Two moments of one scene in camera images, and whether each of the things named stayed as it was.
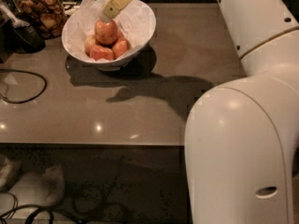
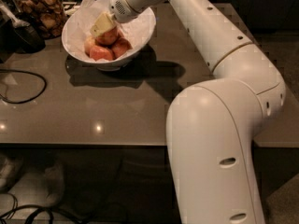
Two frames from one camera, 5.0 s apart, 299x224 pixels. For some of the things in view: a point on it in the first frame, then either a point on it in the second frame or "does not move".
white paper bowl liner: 135,22 does not move
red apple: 106,33 does not move
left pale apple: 89,44 does not move
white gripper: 117,1 → 121,7
